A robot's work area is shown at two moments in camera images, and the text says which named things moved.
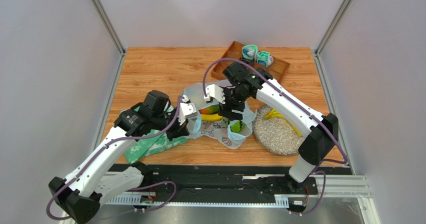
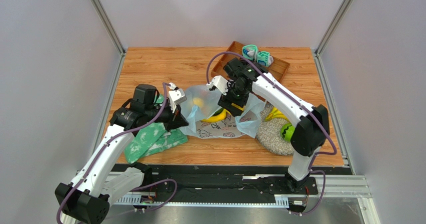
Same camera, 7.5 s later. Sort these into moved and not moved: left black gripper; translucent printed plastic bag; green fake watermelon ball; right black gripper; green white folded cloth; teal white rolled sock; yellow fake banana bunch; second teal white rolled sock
Moved: left black gripper; green fake watermelon ball; translucent printed plastic bag
Not moved: green white folded cloth; right black gripper; teal white rolled sock; second teal white rolled sock; yellow fake banana bunch
